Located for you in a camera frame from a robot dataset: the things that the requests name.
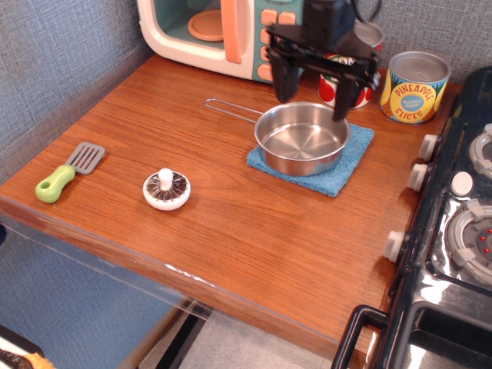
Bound toy microwave oven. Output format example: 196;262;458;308
137;0;303;83

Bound stainless steel pot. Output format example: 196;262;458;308
204;98;351;177

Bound blue folded cloth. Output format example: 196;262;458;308
247;124;374;198

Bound orange microwave plate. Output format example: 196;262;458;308
188;9;223;42

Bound pineapple slices can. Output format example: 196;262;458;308
380;51;451;124

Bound white toy mushroom slice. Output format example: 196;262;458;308
142;168;191;211

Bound tomato sauce can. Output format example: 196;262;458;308
318;21;384;111

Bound white stove knob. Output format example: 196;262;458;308
407;164;428;192
383;231;405;263
419;135;438;161

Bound black toy stove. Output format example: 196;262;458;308
332;67;491;368

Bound white stove knob middle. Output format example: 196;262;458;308
407;164;428;192

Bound white stove knob bottom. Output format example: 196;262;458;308
383;231;405;263

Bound green handled grey spatula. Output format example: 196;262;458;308
35;141;105;204

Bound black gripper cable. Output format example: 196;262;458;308
347;0;384;25

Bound white stove knob top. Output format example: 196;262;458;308
419;135;438;161

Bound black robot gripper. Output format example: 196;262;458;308
266;1;380;121

